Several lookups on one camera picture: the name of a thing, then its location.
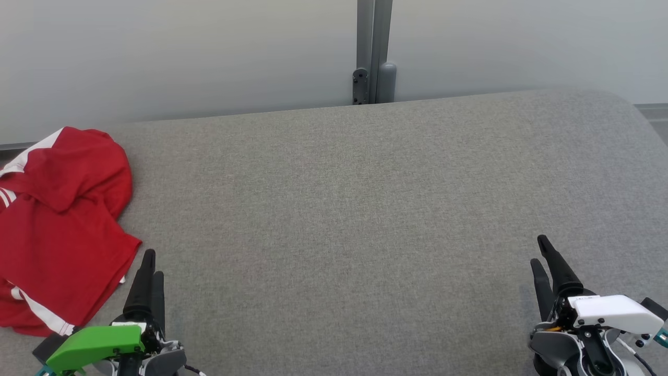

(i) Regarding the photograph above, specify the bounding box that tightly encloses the grey fabric sofa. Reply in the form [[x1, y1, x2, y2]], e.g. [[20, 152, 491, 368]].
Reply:
[[0, 88, 668, 376]]

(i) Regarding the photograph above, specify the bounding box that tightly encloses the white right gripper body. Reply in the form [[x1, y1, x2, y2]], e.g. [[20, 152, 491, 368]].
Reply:
[[545, 291, 665, 336]]

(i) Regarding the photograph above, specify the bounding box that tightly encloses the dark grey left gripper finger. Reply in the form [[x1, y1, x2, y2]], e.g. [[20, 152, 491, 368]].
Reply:
[[152, 271, 166, 335], [125, 249, 156, 314]]

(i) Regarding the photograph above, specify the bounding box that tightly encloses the grey rounded cylinder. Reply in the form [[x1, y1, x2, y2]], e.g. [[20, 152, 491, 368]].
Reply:
[[377, 62, 397, 103]]

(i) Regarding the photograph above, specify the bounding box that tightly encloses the grey metal post bracket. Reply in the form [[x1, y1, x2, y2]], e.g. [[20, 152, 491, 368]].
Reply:
[[356, 0, 393, 104]]

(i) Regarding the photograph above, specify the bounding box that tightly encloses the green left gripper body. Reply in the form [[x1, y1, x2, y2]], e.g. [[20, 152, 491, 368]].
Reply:
[[46, 309, 163, 374]]

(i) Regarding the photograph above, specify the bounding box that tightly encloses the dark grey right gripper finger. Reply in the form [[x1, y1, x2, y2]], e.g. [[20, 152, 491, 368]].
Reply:
[[538, 234, 584, 297], [530, 258, 556, 321]]

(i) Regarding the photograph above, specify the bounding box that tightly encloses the red and white basketball jersey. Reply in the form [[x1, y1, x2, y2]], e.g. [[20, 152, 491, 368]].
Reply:
[[0, 188, 142, 337]]

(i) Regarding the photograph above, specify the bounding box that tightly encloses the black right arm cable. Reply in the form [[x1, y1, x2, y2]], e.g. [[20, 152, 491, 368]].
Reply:
[[616, 338, 659, 376]]

